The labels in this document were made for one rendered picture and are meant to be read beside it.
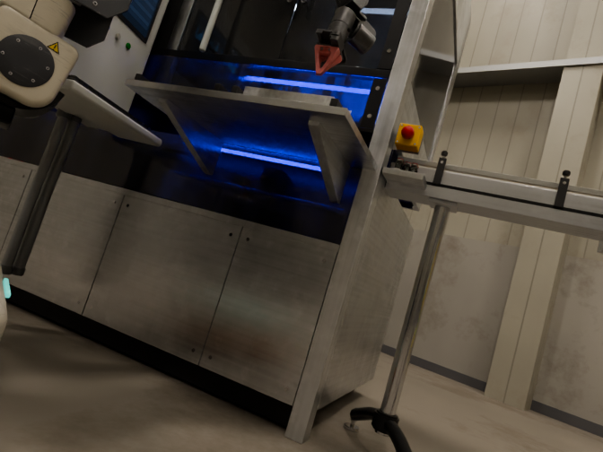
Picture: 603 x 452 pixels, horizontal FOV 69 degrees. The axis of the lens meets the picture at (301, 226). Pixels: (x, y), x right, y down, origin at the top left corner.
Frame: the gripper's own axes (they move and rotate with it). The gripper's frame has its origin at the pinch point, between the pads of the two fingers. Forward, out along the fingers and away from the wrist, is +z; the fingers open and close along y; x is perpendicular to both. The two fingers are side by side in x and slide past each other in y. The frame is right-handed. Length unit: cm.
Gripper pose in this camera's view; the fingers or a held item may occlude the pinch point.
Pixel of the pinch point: (319, 72)
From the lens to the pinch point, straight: 119.4
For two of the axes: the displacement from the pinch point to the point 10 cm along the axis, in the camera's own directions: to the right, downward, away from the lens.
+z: -3.8, 8.8, -2.8
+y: 2.7, 4.0, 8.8
